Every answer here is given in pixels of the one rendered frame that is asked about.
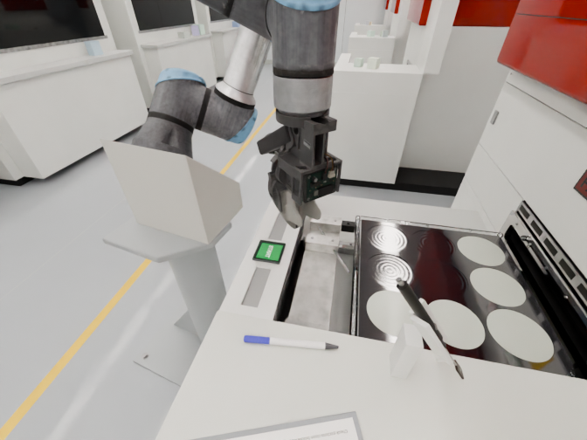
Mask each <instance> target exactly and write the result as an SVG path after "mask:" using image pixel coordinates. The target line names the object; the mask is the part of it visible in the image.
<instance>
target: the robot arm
mask: <svg viewBox="0 0 587 440"><path fill-rule="evenodd" d="M197 1H198V2H200V3H203V4H204V5H206V6H208V7H210V8H212V9H213V10H215V11H217V12H219V13H221V14H223V15H224V16H226V17H228V18H229V19H231V20H233V21H235V22H237V23H238V24H240V26H239V29H238V35H237V37H236V41H235V44H234V46H233V49H232V53H231V57H230V60H229V64H228V66H227V69H226V73H225V76H224V80H223V81H221V82H219V83H217V84H216V85H215V89H214V91H213V90H211V89H209V88H207V87H206V82H205V80H204V79H203V78H202V77H199V75H197V74H196V73H194V72H191V71H188V70H185V69H181V68H167V69H164V70H162V71H161V73H160V75H159V78H158V80H157V82H156V83H155V91H154V95H153V98H152V101H151V105H150V108H149V111H148V117H147V119H146V122H145V123H144V125H143V126H142V128H141V129H140V131H139V133H138V134H137V136H136V137H134V139H133V140H132V143H131V145H135V146H139V147H144V148H152V149H156V150H161V151H166V152H170V153H175V154H180V155H186V156H188V157H189V158H191V159H193V152H192V135H193V132H194V129H196V130H199V131H202V132H204V133H207V134H211V135H213V136H216V137H218V138H221V139H223V140H225V141H230V142H233V143H237V144H240V143H242V142H244V141H245V140H246V138H247V137H248V136H249V134H250V132H251V131H252V129H253V126H254V124H255V121H256V119H257V117H258V110H257V109H256V108H255V105H256V101H255V99H254V97H253V94H254V91H255V88H256V85H257V84H258V81H259V76H260V74H261V72H262V69H263V67H264V64H265V62H266V58H267V55H268V52H269V51H270V48H271V46H272V54H273V103H274V106H275V107H276V121H278V122H279V124H281V125H284V126H282V127H280V128H278V129H277V130H275V131H273V132H272V133H269V134H267V135H266V136H265V137H264V138H262V139H260V140H259V141H257V145H258V149H259V153H260V154H261V155H265V154H268V153H269V154H271V155H274V156H273V158H272V159H271V160H270V162H272V166H271V172H268V173H267V174H268V192H269V195H270V197H271V198H272V200H273V202H274V204H275V206H276V208H277V209H278V210H279V212H280V214H281V215H282V217H283V218H284V220H285V221H286V222H287V223H288V224H289V225H290V226H291V227H292V228H293V229H297V228H299V227H301V226H302V225H303V220H304V218H305V216H308V217H312V218H313V219H316V220H319V219H320V218H321V210H320V209H319V207H318V205H317V204H316V202H315V199H318V198H321V197H323V196H327V195H329V194H332V193H335V192H339V187H340V179H341V172H342V160H341V159H340V158H338V157H336V156H334V155H332V154H330V153H329V152H327V151H328V132H332V131H335V130H336V125H337V119H334V118H332V117H330V116H329V108H330V107H331V100H332V88H333V77H334V67H335V50H336V40H337V30H338V20H339V9H340V1H341V0H197ZM337 170H338V174H337ZM336 178H337V181H336Z"/></svg>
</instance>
